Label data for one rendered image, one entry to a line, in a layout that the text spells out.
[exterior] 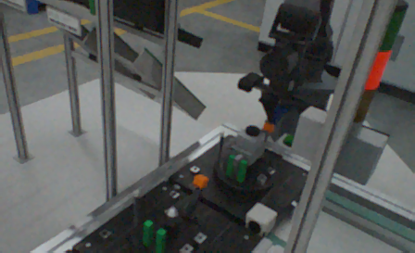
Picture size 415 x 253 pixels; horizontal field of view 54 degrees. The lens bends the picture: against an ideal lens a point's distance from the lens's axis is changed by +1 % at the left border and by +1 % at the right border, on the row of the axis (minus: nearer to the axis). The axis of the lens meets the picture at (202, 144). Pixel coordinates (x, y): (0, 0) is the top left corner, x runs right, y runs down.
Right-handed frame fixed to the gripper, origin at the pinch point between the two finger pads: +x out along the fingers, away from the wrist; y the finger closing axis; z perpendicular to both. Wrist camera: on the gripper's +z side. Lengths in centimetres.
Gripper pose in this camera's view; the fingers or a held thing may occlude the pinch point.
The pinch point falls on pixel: (275, 114)
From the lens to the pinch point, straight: 92.3
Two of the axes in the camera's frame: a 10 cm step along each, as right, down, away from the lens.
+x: -0.9, 8.2, 5.7
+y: -8.0, -4.0, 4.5
